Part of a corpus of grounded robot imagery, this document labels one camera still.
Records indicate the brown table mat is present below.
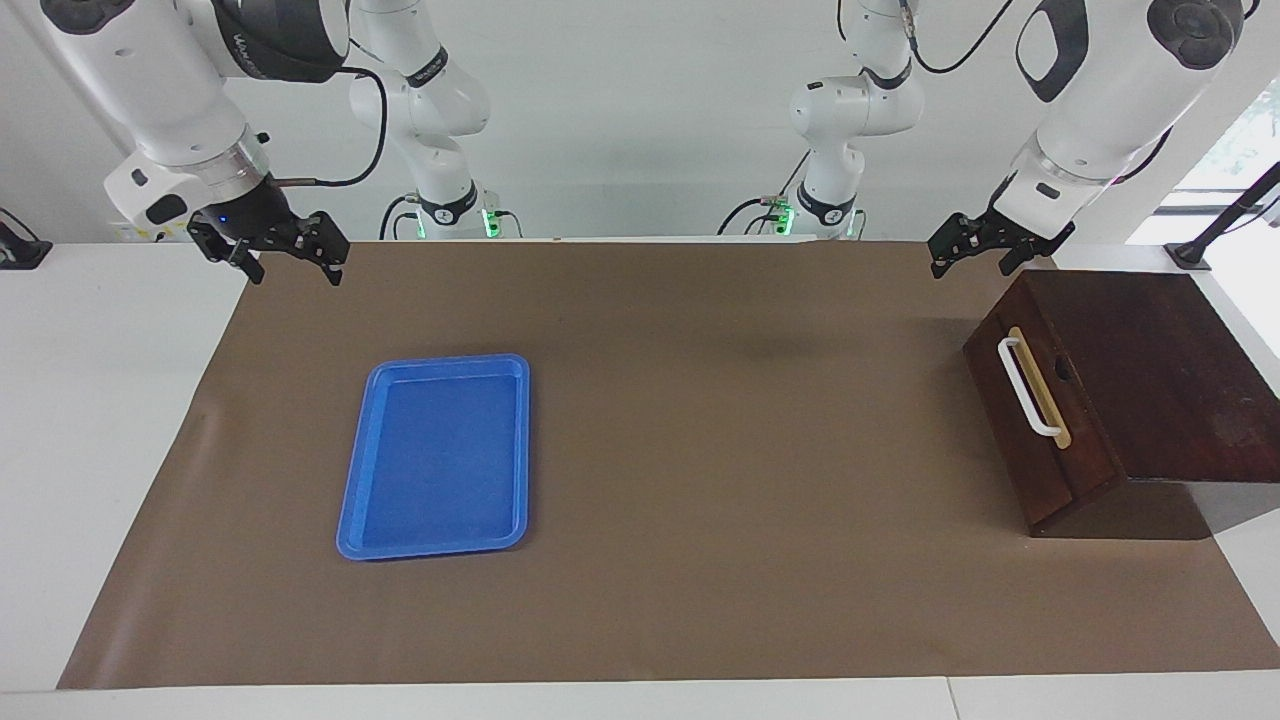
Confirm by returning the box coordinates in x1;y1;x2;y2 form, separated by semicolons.
57;240;1280;691

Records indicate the blue plastic tray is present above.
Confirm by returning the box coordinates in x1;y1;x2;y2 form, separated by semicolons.
336;353;531;562

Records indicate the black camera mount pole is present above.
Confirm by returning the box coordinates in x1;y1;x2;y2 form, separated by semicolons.
1165;160;1280;271

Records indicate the black table clamp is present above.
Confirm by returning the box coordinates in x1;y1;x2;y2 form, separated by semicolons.
0;208;53;271

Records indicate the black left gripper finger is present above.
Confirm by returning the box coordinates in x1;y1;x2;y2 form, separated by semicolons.
998;225;1076;278
927;213;988;279

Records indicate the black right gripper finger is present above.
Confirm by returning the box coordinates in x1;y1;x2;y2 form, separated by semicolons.
292;210;351;288
188;216;266;286

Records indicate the wooden drawer with white handle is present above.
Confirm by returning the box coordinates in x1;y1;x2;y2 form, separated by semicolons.
963;272;1126;528

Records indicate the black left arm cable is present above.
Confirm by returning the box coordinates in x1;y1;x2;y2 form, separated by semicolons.
898;0;1016;76

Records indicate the white wall socket box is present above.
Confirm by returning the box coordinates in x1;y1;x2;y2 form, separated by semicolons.
112;222;196;244

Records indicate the dark wooden drawer cabinet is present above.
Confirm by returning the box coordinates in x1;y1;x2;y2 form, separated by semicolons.
963;270;1280;541

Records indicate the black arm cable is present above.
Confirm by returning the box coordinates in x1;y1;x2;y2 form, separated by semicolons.
898;0;1016;76
270;65;389;189

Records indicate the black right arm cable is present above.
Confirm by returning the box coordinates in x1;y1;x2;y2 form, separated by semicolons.
270;65;389;189

